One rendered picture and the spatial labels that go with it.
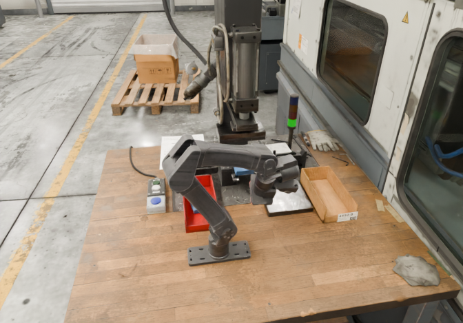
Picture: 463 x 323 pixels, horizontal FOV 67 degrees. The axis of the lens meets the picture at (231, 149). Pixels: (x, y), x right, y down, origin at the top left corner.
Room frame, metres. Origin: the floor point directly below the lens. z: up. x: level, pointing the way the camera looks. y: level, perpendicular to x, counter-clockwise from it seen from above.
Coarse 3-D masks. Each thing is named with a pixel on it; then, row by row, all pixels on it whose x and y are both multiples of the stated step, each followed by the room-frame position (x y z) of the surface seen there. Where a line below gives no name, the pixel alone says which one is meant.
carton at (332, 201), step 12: (312, 168) 1.18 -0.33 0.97; (324, 168) 1.18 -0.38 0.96; (300, 180) 1.17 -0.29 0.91; (312, 180) 1.18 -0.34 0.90; (324, 180) 1.18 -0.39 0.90; (336, 180) 1.11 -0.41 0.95; (312, 192) 1.05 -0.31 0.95; (324, 192) 1.10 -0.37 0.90; (336, 192) 1.09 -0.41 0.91; (348, 192) 1.02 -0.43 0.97; (312, 204) 1.03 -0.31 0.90; (324, 204) 0.95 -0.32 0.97; (336, 204) 1.03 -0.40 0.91; (348, 204) 1.00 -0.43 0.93; (324, 216) 0.93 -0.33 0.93; (336, 216) 0.94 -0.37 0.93; (348, 216) 0.94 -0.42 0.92
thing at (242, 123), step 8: (232, 112) 1.25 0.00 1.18; (240, 112) 1.19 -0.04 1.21; (248, 112) 1.19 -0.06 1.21; (232, 120) 1.24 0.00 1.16; (240, 120) 1.19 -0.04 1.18; (248, 120) 1.19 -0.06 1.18; (256, 120) 1.27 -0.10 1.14; (216, 128) 1.21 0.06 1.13; (224, 128) 1.20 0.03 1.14; (232, 128) 1.18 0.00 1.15; (240, 128) 1.15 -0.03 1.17; (248, 128) 1.15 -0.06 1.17; (256, 128) 1.16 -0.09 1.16; (264, 128) 1.20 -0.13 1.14; (224, 136) 1.15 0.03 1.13; (232, 136) 1.15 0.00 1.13; (240, 136) 1.16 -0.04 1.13; (248, 136) 1.16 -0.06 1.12; (256, 136) 1.17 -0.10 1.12; (264, 136) 1.17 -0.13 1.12
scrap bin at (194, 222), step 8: (200, 176) 1.14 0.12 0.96; (208, 176) 1.14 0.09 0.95; (208, 184) 1.14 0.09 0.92; (184, 200) 0.99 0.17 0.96; (184, 208) 0.94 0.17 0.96; (184, 216) 0.90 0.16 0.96; (192, 216) 0.96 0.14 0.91; (200, 216) 0.96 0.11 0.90; (192, 224) 0.92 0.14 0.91; (200, 224) 0.92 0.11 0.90; (208, 224) 0.90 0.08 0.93; (192, 232) 0.89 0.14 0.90
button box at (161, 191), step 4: (132, 164) 1.30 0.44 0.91; (136, 168) 1.27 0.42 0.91; (140, 172) 1.24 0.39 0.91; (152, 176) 1.21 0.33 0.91; (156, 176) 1.20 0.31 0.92; (148, 180) 1.15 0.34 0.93; (152, 180) 1.15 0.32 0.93; (160, 180) 1.15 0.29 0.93; (164, 180) 1.15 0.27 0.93; (148, 184) 1.12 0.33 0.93; (152, 184) 1.12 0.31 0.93; (160, 184) 1.12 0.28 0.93; (164, 184) 1.12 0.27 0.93; (148, 188) 1.10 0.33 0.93; (160, 188) 1.09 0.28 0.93; (164, 188) 1.10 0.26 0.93; (148, 192) 1.07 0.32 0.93; (152, 192) 1.07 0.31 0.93; (156, 192) 1.07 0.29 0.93; (160, 192) 1.07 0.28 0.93; (164, 192) 1.07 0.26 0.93; (148, 196) 1.05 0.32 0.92
